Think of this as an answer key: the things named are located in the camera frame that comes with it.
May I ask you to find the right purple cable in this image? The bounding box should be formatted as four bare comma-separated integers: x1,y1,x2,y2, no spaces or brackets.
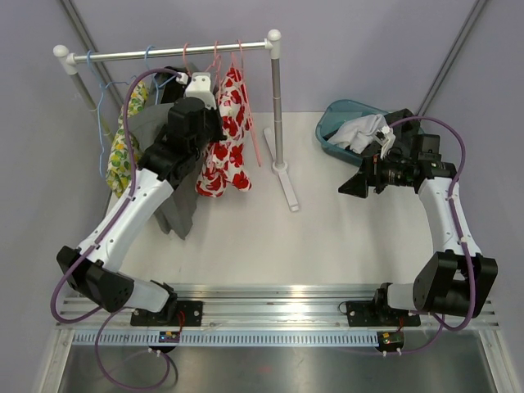
386,116,478,355

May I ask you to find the lemon print garment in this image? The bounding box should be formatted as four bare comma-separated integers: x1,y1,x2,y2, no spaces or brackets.
106,81,149,198

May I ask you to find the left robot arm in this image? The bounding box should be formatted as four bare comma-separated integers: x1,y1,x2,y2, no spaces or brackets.
56,97,224,325

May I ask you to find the teal plastic bin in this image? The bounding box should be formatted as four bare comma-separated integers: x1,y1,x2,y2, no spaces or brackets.
314,99,427,167

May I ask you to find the metal clothes rack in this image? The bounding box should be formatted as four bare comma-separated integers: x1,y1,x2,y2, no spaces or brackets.
53,29,300,212

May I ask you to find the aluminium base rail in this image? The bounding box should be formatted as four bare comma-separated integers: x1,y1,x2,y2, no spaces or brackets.
59,284,499,331

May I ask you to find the dark dotted skirt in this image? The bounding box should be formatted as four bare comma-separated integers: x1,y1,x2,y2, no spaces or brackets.
384,108,422,150

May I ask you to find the pink hanger of dotted skirt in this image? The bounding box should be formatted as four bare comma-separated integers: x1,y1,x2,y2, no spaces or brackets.
183,43,197,77

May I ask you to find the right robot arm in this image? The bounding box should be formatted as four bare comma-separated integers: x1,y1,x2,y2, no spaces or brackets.
338,134,498,324

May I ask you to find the red floral white garment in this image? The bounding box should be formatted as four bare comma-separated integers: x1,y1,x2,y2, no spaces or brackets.
196,65,251,198

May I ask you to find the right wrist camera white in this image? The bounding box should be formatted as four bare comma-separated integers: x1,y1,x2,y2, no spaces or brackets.
373,125,395,160

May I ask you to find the grey garment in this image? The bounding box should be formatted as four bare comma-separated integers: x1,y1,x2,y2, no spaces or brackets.
130,65,200,241

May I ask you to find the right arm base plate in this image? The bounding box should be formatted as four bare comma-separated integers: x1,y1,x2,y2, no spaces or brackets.
345,300,421,328

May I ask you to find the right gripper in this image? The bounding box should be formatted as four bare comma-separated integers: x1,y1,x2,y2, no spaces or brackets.
339,150,413,199

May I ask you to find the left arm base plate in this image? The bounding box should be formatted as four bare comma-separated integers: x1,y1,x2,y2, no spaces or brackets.
130,300,203,328

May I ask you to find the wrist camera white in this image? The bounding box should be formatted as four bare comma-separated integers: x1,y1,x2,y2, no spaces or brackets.
373,125,395,160
175,72,217,110

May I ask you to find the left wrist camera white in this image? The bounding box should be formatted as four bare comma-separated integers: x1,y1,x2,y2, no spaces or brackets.
175,72,217,110

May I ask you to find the slotted cable duct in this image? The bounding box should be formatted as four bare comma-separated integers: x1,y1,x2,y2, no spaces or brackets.
73,330,378,347

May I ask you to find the white skirt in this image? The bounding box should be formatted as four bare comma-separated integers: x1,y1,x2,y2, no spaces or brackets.
327,115,390,154

